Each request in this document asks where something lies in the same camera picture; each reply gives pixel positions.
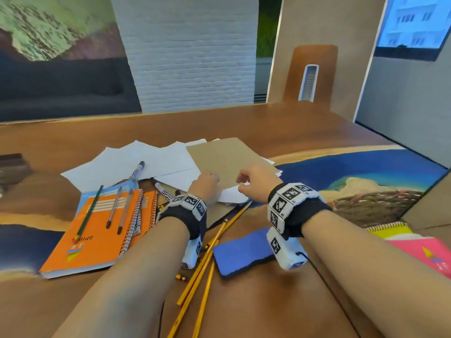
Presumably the person's left hand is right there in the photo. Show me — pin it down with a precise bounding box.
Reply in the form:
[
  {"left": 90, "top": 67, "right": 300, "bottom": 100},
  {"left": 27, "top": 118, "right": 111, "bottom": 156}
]
[{"left": 187, "top": 172, "right": 223, "bottom": 207}]

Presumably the person's right hand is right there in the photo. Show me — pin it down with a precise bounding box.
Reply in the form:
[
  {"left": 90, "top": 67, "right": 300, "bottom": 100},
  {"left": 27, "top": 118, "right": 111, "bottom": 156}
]
[{"left": 235, "top": 164, "right": 283, "bottom": 204}]

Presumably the white paper sheet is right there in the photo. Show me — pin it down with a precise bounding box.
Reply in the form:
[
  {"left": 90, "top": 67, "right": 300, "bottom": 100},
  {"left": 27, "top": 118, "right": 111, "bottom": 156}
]
[
  {"left": 60, "top": 140, "right": 148, "bottom": 193},
  {"left": 155, "top": 156, "right": 282, "bottom": 205},
  {"left": 133, "top": 138, "right": 221, "bottom": 180}
]

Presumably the blue eraser block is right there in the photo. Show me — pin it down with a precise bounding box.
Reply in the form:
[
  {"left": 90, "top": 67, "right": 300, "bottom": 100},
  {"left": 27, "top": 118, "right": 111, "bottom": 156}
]
[{"left": 212, "top": 227, "right": 275, "bottom": 278}]

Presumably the bunch of yellow pencils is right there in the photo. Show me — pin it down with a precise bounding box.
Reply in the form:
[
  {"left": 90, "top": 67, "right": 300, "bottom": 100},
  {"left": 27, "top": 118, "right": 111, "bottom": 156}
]
[{"left": 167, "top": 200, "right": 253, "bottom": 338}]

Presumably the woven wicker basket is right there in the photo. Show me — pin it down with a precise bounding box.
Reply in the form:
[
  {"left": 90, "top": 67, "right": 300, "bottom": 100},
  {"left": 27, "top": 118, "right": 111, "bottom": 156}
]
[{"left": 331, "top": 190, "right": 423, "bottom": 229}]

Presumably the green pencil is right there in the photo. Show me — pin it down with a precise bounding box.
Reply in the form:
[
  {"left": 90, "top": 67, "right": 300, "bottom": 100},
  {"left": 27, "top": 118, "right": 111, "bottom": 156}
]
[{"left": 73, "top": 184, "right": 105, "bottom": 242}]

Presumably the yellow notebook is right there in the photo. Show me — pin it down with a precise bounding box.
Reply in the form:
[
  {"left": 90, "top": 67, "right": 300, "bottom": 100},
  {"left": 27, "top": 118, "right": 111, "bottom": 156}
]
[{"left": 365, "top": 221, "right": 413, "bottom": 240}]

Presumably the pink spiral notebook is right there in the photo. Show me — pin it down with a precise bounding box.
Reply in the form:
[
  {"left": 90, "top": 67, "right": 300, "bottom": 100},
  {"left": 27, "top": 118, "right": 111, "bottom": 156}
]
[{"left": 387, "top": 237, "right": 451, "bottom": 280}]

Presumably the person's right forearm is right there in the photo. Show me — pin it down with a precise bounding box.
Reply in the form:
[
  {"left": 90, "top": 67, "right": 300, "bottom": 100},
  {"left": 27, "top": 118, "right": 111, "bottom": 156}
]
[{"left": 301, "top": 209, "right": 451, "bottom": 338}]

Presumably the person's left forearm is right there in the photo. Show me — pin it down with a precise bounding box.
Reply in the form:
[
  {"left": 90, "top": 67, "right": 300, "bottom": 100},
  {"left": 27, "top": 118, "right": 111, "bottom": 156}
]
[{"left": 53, "top": 217, "right": 191, "bottom": 338}]

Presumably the black left wrist marker band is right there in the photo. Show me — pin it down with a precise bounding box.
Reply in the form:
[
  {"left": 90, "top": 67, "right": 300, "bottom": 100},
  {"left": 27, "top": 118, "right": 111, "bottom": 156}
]
[{"left": 156, "top": 194, "right": 208, "bottom": 240}]

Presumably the black wrist marker band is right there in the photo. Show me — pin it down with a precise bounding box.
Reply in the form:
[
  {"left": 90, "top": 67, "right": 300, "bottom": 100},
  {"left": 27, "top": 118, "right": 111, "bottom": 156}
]
[
  {"left": 267, "top": 182, "right": 334, "bottom": 240},
  {"left": 156, "top": 194, "right": 208, "bottom": 240}
]

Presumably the black right wrist marker band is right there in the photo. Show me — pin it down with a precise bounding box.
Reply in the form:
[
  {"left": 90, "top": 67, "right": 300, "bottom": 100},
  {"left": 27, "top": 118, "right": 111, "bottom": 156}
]
[{"left": 267, "top": 182, "right": 334, "bottom": 240}]

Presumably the brown wooden chair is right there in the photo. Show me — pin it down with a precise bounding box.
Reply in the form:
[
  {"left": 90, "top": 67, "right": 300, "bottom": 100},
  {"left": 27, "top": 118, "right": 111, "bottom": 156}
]
[{"left": 283, "top": 44, "right": 339, "bottom": 110}]

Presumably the dark sofa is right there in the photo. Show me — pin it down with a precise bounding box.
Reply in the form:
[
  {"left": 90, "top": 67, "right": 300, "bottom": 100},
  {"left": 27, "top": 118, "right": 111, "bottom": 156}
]
[{"left": 0, "top": 58, "right": 142, "bottom": 123}]

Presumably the brown metal-framed board panel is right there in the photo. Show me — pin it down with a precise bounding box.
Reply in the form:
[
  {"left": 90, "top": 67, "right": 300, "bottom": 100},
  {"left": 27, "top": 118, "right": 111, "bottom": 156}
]
[{"left": 266, "top": 0, "right": 388, "bottom": 122}]

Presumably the dark wooden box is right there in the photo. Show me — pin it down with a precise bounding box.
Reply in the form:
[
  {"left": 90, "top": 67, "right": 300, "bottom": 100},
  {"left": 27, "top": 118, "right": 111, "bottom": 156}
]
[{"left": 0, "top": 154, "right": 32, "bottom": 187}]

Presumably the window with building view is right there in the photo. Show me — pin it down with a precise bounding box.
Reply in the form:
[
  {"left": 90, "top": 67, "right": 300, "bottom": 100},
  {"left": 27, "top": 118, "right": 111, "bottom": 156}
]
[{"left": 373, "top": 0, "right": 451, "bottom": 62}]

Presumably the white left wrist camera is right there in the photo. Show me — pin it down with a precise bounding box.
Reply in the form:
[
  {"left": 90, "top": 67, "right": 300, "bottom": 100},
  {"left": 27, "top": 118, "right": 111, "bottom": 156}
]
[{"left": 181, "top": 235, "right": 202, "bottom": 270}]

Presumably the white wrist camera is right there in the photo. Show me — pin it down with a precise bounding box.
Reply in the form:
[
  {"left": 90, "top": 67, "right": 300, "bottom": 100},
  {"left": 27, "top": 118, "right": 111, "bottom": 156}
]
[
  {"left": 266, "top": 227, "right": 309, "bottom": 271},
  {"left": 181, "top": 235, "right": 202, "bottom": 270}
]

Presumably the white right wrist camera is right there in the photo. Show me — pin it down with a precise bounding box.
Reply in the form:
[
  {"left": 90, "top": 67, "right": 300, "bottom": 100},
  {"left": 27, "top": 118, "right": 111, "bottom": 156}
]
[{"left": 266, "top": 227, "right": 309, "bottom": 271}]

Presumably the black right camera cable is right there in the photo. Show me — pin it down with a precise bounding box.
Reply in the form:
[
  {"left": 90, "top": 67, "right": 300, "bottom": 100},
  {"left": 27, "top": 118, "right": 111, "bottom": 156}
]
[{"left": 295, "top": 252, "right": 351, "bottom": 338}]

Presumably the black camera cable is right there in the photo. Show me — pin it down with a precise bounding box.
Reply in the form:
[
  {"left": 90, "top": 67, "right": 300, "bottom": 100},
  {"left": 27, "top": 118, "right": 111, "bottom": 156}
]
[
  {"left": 295, "top": 252, "right": 351, "bottom": 338},
  {"left": 157, "top": 300, "right": 166, "bottom": 338}
]

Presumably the black left camera cable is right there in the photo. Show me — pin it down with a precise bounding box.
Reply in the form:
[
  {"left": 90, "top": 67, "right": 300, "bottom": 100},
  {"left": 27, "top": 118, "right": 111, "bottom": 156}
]
[{"left": 157, "top": 300, "right": 166, "bottom": 338}]

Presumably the green foliage wall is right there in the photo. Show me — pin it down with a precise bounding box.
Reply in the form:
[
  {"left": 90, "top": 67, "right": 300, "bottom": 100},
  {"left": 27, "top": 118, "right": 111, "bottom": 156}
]
[{"left": 256, "top": 0, "right": 283, "bottom": 59}]

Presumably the large abstract wall painting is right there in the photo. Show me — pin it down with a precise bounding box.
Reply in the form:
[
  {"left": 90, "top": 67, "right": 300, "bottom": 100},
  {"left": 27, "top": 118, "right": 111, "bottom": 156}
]
[{"left": 0, "top": 0, "right": 127, "bottom": 62}]

